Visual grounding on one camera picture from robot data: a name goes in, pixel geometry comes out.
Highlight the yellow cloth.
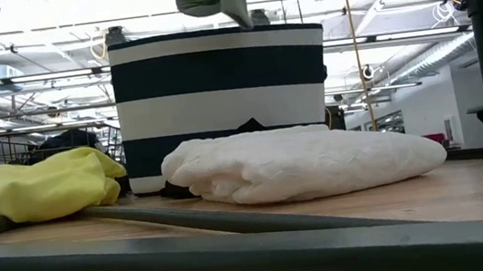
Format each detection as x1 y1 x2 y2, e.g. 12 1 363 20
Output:
0 141 131 227

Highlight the navy white striped fabric bin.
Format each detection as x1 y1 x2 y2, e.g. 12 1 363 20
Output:
106 16 341 199

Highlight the red object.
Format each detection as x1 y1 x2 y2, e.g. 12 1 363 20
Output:
423 131 448 148

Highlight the grey clothes hanger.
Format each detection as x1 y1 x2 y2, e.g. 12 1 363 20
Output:
0 160 483 271

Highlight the white cloth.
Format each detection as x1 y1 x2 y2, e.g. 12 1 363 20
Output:
158 109 451 217

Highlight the wire mesh basket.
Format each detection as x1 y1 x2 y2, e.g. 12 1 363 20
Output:
0 119 128 178

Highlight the yellow cable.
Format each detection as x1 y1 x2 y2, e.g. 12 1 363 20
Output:
341 0 380 135

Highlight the black round ceiling fixture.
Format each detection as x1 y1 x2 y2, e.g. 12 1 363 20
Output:
360 63 377 82

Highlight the grey ceiling device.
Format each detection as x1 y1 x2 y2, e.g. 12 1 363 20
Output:
249 6 272 27
102 24 128 46

